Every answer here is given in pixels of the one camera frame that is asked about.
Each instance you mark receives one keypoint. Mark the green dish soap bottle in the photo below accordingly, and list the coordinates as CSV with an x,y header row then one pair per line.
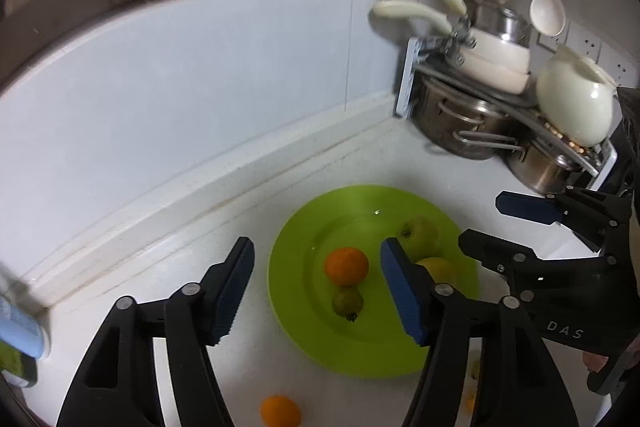
x,y
18,369

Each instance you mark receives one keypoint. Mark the white blue pump bottle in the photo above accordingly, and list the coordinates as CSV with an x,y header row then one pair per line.
x,y
21,331

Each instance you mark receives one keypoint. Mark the white plastic ladle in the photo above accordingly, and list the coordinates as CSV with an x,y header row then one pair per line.
x,y
548,16

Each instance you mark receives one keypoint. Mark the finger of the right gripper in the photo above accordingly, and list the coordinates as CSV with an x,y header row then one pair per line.
x,y
599,220
505,251

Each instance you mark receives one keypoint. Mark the small green citrus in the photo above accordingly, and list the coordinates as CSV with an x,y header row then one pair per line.
x,y
475,370
347,303

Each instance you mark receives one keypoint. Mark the black knife block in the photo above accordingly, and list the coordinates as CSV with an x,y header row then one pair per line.
x,y
626,141

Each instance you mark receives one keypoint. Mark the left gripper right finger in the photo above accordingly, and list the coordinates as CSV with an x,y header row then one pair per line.
x,y
519,383

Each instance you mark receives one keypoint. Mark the white grey pot rack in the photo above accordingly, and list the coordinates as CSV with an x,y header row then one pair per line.
x,y
422,57

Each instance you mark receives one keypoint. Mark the cream saucepan upper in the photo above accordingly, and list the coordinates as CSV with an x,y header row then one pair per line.
x,y
492,49

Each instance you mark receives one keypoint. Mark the steel pot under rack right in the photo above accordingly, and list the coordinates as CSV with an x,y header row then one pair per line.
x,y
542,168

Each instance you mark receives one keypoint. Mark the small orange mandarin top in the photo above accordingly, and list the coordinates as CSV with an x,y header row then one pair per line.
x,y
280,411

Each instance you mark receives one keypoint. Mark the cream saucepan lower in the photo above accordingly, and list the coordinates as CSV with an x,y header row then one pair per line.
x,y
465,61

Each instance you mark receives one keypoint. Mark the white wall power socket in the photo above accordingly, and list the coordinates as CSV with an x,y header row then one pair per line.
x,y
620,65

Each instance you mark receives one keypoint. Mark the green apple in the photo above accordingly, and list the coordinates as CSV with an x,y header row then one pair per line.
x,y
419,238

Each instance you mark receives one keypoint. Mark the cream saucepan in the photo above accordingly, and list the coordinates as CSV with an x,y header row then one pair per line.
x,y
492,49
465,61

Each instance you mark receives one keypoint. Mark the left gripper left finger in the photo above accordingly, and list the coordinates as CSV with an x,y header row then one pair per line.
x,y
115,383

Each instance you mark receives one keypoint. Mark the steel pot under rack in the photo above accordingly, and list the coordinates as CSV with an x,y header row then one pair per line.
x,y
542,168
462,124

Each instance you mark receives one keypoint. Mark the person right hand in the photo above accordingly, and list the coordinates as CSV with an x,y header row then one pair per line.
x,y
596,362

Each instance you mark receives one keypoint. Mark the steel pot with lid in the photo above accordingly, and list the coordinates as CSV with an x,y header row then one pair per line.
x,y
497,19

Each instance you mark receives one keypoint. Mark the green plate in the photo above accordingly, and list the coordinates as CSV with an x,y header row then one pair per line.
x,y
374,345

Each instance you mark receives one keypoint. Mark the steel pot under rack left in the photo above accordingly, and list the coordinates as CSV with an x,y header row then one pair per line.
x,y
462,124

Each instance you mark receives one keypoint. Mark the white ceramic teapot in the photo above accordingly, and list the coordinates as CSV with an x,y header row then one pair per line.
x,y
576,95

